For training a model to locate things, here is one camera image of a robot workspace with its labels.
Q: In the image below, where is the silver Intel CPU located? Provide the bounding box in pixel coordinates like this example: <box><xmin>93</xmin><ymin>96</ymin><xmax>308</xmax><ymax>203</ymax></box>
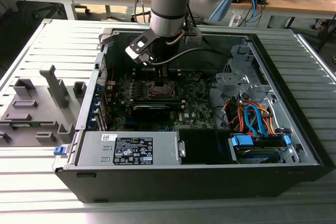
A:
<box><xmin>154</xmin><ymin>84</ymin><xmax>171</xmax><ymax>95</ymax></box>

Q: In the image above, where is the metal socket cover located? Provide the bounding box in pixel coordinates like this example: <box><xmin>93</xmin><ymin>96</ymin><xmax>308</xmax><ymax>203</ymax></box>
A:
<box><xmin>147</xmin><ymin>80</ymin><xmax>177</xmax><ymax>98</ymax></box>

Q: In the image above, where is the CPU socket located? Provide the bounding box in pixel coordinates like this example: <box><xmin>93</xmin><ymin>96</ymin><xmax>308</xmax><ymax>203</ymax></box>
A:
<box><xmin>145</xmin><ymin>80</ymin><xmax>178</xmax><ymax>99</ymax></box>

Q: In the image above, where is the grey case release latch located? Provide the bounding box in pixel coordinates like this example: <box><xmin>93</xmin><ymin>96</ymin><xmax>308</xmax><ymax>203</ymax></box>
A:
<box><xmin>98</xmin><ymin>27</ymin><xmax>118</xmax><ymax>51</ymax></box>

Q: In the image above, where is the green motherboard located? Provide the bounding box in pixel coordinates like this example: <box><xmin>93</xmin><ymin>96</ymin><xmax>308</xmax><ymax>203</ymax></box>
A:
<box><xmin>104</xmin><ymin>70</ymin><xmax>218</xmax><ymax>133</ymax></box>

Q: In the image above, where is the black graphics card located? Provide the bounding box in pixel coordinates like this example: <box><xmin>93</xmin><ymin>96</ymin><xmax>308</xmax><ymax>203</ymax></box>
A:
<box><xmin>132</xmin><ymin>104</ymin><xmax>171</xmax><ymax>123</ymax></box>

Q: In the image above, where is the metal drive cage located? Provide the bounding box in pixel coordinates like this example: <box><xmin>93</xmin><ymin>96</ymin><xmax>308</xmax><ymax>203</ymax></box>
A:
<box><xmin>209</xmin><ymin>45</ymin><xmax>276</xmax><ymax>104</ymax></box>

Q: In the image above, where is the grey parts rack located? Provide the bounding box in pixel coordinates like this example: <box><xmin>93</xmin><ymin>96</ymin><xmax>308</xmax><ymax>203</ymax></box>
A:
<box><xmin>0</xmin><ymin>64</ymin><xmax>87</xmax><ymax>148</ymax></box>

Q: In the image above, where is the hard disk in blue carrier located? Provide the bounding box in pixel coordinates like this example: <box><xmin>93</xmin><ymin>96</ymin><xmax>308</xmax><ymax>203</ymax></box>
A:
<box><xmin>227</xmin><ymin>133</ymin><xmax>292</xmax><ymax>165</ymax></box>

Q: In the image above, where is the grey power supply unit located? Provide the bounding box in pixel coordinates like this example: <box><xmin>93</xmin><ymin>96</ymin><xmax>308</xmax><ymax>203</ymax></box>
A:
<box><xmin>75</xmin><ymin>131</ymin><xmax>182</xmax><ymax>167</ymax></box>

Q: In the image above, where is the black PC case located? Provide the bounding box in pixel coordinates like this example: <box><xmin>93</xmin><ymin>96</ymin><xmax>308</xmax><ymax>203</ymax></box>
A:
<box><xmin>54</xmin><ymin>28</ymin><xmax>332</xmax><ymax>204</ymax></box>

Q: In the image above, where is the green RAM stick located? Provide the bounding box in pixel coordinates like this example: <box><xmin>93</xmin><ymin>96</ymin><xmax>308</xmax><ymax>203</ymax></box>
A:
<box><xmin>9</xmin><ymin>121</ymin><xmax>55</xmax><ymax>128</ymax></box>

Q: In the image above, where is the black camera cable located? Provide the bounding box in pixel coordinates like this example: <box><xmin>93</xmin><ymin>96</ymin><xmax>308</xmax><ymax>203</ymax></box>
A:
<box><xmin>149</xmin><ymin>48</ymin><xmax>226</xmax><ymax>65</ymax></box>

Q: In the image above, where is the brown ribbed cable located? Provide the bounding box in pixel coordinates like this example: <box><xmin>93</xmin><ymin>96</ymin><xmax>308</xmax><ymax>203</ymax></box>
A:
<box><xmin>166</xmin><ymin>31</ymin><xmax>186</xmax><ymax>46</ymax></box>

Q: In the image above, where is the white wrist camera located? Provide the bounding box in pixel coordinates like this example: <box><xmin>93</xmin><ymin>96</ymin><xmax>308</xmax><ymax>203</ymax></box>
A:
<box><xmin>124</xmin><ymin>37</ymin><xmax>155</xmax><ymax>65</ymax></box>

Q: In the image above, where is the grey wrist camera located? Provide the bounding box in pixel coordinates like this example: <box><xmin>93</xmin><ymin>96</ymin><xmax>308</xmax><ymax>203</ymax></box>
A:
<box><xmin>183</xmin><ymin>34</ymin><xmax>203</xmax><ymax>46</ymax></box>

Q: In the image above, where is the long black cable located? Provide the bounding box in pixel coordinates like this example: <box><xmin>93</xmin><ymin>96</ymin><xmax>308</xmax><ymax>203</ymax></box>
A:
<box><xmin>207</xmin><ymin>77</ymin><xmax>230</xmax><ymax>132</ymax></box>

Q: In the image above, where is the orange wire bundle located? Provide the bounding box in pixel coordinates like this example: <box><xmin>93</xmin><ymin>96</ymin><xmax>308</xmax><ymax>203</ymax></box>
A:
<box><xmin>227</xmin><ymin>98</ymin><xmax>278</xmax><ymax>137</ymax></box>

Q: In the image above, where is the blue hanging cable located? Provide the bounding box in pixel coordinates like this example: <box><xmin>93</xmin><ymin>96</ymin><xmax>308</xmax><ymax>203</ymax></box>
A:
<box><xmin>249</xmin><ymin>0</ymin><xmax>264</xmax><ymax>27</ymax></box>

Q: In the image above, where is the blue flat wire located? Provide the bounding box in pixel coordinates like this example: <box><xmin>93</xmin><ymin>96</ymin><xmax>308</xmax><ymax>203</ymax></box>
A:
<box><xmin>243</xmin><ymin>104</ymin><xmax>267</xmax><ymax>138</ymax></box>

